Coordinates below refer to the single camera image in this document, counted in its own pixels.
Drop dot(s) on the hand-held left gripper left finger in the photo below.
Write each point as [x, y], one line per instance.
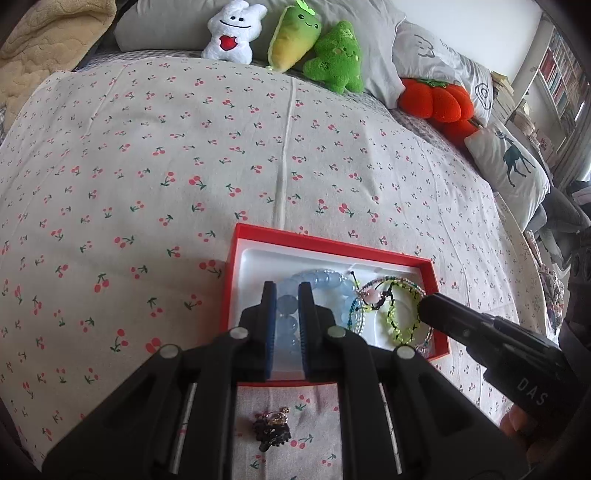
[270, 323]

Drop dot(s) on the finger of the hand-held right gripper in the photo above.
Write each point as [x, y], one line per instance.
[448, 316]

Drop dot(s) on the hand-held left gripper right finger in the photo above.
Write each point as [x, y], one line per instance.
[304, 323]

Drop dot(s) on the red jewelry box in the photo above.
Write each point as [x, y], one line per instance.
[323, 240]

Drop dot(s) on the person's right hand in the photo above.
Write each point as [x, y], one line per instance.
[513, 423]

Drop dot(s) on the grey office chair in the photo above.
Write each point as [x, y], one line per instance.
[561, 221]

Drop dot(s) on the deer print cushion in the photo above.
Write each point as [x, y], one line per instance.
[512, 166]

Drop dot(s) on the cherry print bed sheet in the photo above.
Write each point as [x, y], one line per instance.
[161, 184]

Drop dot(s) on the orange pumpkin plush toy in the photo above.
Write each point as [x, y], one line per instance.
[438, 101]

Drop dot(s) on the white bookshelf with books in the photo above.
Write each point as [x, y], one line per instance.
[561, 83]

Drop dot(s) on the grey pillow with face print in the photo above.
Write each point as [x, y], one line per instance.
[443, 55]

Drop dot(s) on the green star plush toy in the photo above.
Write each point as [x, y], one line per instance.
[337, 57]

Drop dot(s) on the yellow-green carrot plush toy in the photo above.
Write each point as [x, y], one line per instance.
[291, 39]

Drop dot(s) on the white plush toy red heart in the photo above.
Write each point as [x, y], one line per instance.
[231, 37]

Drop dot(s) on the plain grey pillow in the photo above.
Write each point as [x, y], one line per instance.
[184, 27]

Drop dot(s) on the beige quilted blanket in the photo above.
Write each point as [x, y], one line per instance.
[37, 50]

